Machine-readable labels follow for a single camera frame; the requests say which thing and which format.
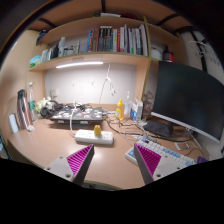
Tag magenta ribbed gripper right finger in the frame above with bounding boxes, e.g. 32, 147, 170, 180
133, 143, 174, 185

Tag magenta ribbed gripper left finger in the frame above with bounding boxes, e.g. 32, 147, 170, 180
44, 143, 96, 186

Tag yellow charger plug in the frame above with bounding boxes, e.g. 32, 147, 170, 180
94, 125, 101, 135

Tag white mechanical keyboard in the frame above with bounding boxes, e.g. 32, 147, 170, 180
125, 137, 198, 168

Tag white power strip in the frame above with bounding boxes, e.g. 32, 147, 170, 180
75, 129, 114, 145

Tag black pouch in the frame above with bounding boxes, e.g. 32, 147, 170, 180
143, 120, 173, 137

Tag black stickered laptop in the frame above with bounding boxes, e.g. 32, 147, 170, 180
50, 107, 103, 124

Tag white blue carton box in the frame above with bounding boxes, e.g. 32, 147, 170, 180
131, 99, 143, 121

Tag yellow bottle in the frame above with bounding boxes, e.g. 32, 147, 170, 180
115, 100, 124, 120

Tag clear sanitizer pump bottle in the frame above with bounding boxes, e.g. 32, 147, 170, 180
124, 91, 132, 118

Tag black headphones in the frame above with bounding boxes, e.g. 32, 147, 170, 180
40, 100, 63, 118

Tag pink grey tumbler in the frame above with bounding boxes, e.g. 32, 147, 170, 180
17, 89, 33, 130

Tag curved black monitor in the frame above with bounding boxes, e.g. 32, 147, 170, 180
152, 61, 224, 143

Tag white card on desk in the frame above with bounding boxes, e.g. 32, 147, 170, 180
9, 114, 19, 133

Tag clear water bottle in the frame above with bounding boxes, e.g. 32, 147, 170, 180
27, 82, 37, 122

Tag LED light bar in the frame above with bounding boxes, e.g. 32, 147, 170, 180
56, 61, 104, 69

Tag red black canister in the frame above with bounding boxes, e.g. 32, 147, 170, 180
162, 45, 174, 62

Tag row of books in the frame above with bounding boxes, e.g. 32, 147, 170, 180
86, 24, 149, 57

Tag wooden shelf unit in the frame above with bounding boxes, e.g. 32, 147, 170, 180
31, 0, 187, 99

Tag white power strip cable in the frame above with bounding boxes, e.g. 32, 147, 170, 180
69, 101, 81, 136

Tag white hanging cable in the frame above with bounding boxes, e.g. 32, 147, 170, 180
98, 63, 117, 104

